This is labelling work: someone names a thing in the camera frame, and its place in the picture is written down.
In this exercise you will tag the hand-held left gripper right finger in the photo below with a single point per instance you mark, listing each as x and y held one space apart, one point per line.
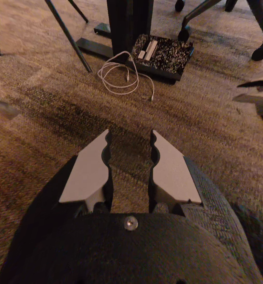
175 177

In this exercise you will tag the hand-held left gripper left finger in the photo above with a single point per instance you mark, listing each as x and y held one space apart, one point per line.
89 175

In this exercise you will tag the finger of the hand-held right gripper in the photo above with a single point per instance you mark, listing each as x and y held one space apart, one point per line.
262 83
255 98

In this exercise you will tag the black office chair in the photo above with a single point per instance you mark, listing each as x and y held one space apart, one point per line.
260 17

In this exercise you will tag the black speckled notebook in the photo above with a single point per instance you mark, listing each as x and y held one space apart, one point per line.
164 57

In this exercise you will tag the black tripod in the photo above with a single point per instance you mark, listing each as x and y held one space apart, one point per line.
66 33

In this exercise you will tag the black table leg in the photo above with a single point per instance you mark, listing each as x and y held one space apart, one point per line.
129 26

